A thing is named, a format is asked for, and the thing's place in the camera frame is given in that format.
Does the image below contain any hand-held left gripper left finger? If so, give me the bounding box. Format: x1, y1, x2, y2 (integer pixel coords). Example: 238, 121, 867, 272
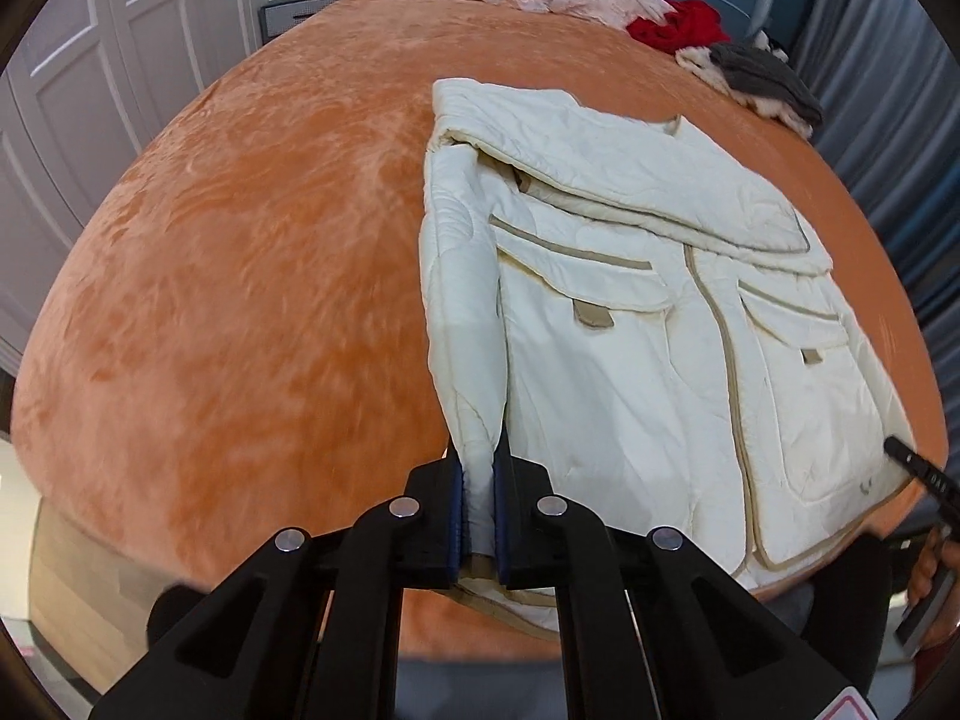
90, 457, 470, 720

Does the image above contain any red cloth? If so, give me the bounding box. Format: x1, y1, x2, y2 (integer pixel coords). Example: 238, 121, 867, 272
626, 0, 732, 55

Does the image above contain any person's right hand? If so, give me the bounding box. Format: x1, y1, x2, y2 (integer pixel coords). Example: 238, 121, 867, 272
905, 523, 952, 608

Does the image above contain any grey knitted cloth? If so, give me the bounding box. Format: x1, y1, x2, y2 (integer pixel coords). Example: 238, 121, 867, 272
709, 41, 824, 140

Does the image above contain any grey blue curtain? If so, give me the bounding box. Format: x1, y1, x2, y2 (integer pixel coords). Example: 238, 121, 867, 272
787, 0, 960, 466

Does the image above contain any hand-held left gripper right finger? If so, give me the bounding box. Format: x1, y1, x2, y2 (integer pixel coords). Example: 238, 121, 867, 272
491, 450, 863, 720

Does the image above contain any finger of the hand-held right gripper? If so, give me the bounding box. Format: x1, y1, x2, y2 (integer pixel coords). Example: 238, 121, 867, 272
883, 435, 960, 524

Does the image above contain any orange plush blanket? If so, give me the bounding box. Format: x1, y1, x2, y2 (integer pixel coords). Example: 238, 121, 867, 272
11, 0, 950, 661

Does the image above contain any grey nightstand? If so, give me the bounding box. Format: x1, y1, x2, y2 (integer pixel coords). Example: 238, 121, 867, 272
259, 0, 331, 42

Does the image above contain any cream fluffy cloth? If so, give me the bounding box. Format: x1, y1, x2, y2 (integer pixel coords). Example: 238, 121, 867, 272
675, 30, 796, 121

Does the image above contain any white wardrobe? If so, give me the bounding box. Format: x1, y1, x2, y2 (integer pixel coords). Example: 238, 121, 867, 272
0, 0, 301, 376

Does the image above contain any white quilted jacket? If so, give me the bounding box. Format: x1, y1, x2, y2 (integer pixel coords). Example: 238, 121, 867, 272
418, 77, 917, 642

